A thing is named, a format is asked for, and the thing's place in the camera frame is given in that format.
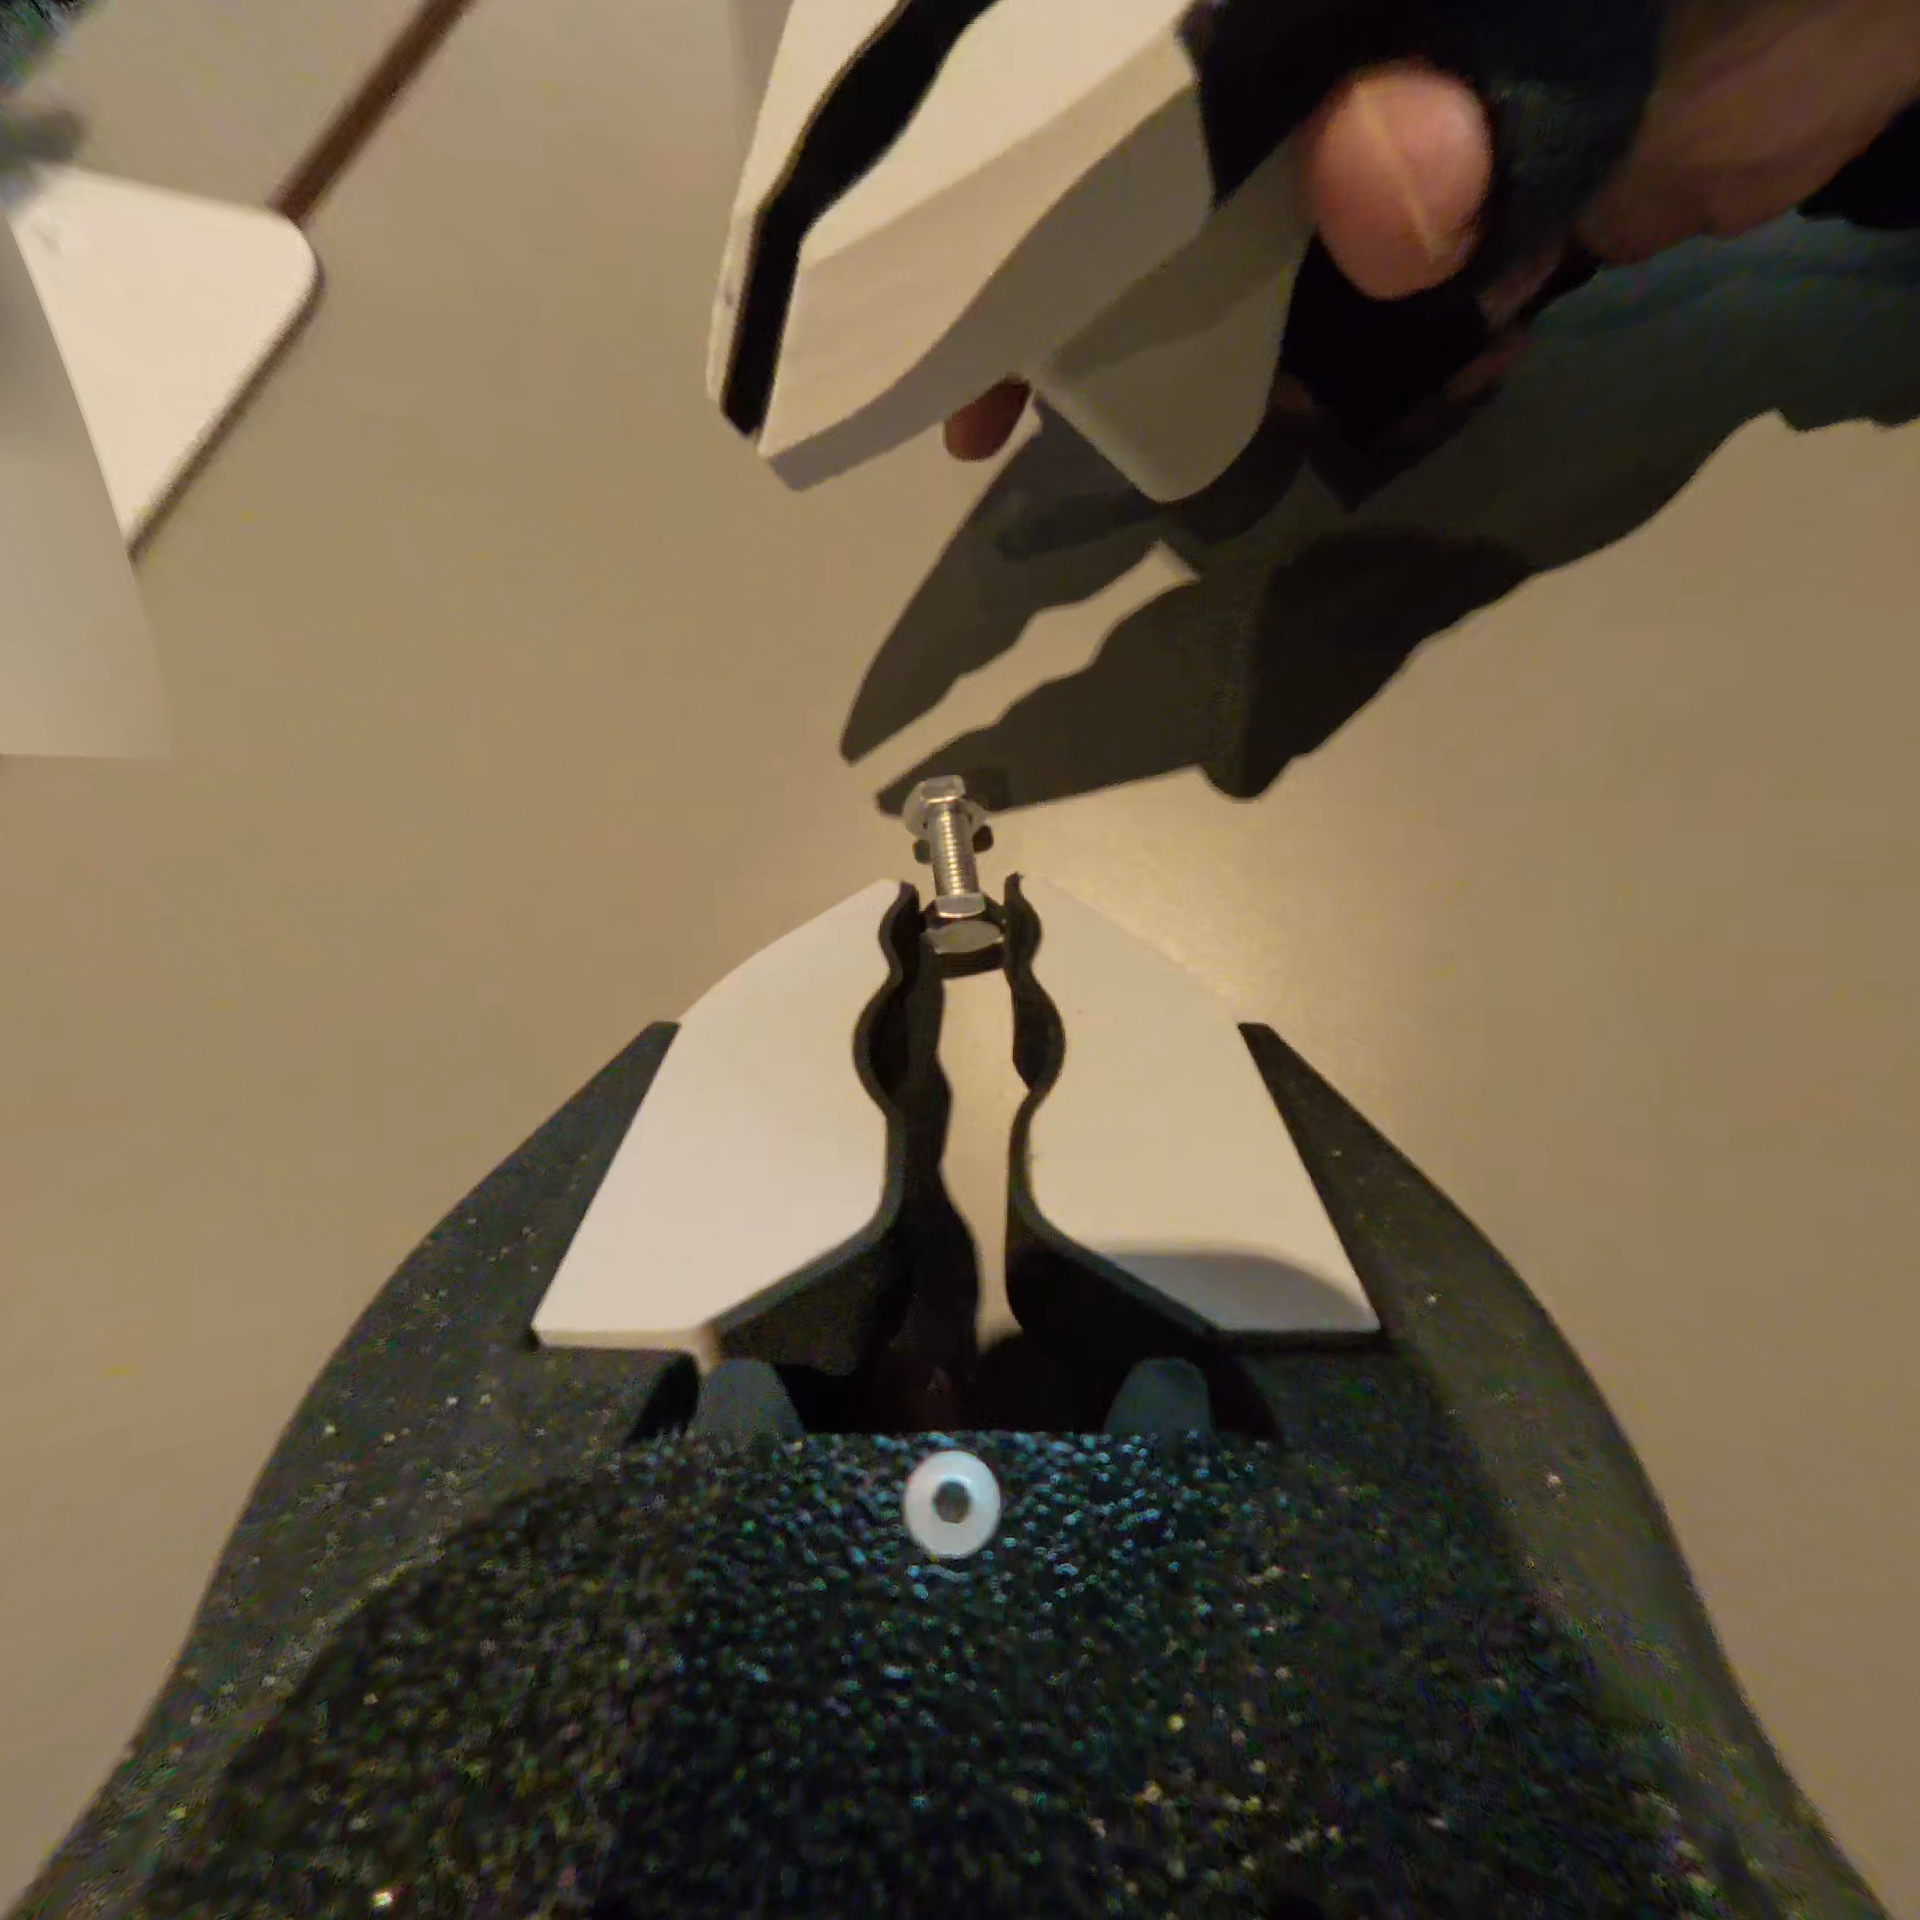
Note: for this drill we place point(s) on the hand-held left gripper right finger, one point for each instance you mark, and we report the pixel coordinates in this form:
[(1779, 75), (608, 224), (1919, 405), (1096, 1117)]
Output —
[(1186, 1155)]

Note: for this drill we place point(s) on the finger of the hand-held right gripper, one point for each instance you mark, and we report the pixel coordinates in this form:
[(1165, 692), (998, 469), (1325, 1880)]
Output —
[(1004, 209), (788, 119)]

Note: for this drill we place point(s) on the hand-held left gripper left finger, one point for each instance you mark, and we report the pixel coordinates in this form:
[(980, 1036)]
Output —
[(736, 1155)]

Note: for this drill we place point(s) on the silver metal bolt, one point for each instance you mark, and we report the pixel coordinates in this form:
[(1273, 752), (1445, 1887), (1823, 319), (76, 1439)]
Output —
[(953, 839)]

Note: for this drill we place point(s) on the person's right hand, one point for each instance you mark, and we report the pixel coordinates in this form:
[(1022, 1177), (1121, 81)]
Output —
[(1395, 182)]

